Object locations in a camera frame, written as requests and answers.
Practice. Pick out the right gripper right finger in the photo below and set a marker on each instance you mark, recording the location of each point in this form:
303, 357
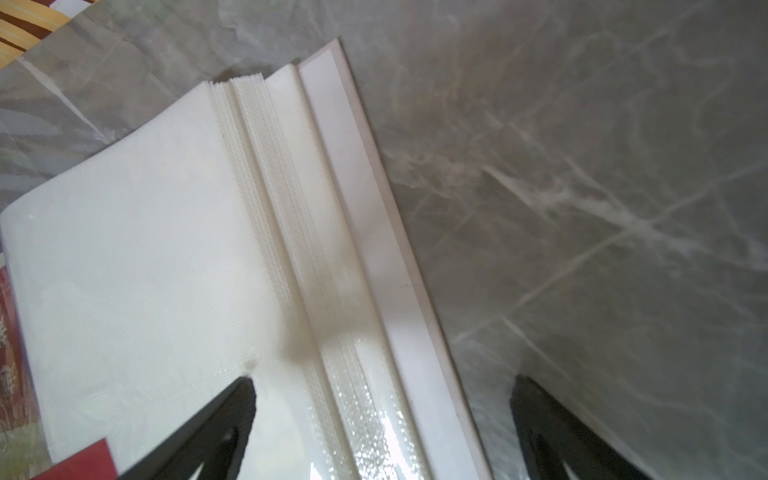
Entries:
554, 442

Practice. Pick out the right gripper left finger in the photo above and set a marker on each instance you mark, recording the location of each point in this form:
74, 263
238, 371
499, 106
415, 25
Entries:
210, 445

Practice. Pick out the red card small text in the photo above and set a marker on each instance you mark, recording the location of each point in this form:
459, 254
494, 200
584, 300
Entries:
92, 463

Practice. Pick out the red card white characters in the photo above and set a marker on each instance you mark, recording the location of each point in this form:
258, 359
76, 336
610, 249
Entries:
18, 403

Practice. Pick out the white photo album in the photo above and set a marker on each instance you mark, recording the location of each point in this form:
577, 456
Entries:
247, 230

